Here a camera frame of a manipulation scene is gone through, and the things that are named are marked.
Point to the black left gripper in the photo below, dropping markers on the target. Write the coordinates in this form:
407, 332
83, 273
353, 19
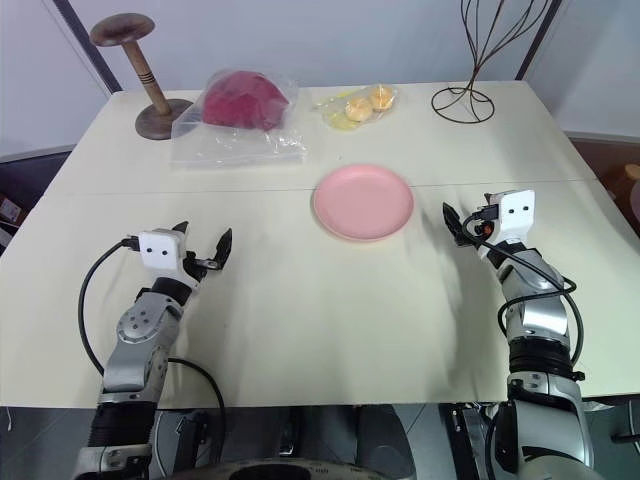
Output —
200, 265

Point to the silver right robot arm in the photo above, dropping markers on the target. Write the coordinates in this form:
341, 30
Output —
540, 325

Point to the dark red hat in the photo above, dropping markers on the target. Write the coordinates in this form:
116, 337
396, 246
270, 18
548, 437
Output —
245, 102

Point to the large clear plastic bag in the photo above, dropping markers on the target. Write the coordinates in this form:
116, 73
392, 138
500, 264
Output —
235, 147

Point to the pink round plate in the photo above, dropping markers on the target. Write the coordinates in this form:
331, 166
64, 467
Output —
363, 201

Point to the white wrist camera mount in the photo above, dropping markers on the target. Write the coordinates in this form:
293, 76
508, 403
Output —
160, 250
517, 212

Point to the dark metal post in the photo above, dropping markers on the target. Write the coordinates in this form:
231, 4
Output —
532, 40

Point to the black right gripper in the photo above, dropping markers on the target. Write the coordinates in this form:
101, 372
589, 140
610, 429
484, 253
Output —
481, 231

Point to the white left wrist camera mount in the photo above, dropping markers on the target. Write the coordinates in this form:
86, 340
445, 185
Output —
160, 250

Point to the yellow background object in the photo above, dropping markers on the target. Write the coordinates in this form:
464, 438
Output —
633, 171

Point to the small clear plastic bag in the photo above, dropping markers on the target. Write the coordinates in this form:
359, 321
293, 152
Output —
332, 107

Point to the wooden hat stand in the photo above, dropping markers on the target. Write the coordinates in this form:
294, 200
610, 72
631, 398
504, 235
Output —
150, 82

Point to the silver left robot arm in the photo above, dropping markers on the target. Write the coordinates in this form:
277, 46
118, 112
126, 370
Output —
135, 325

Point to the dark storage bin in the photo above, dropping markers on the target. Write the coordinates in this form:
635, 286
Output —
25, 200

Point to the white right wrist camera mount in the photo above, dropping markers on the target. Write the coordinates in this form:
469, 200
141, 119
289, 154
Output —
517, 212

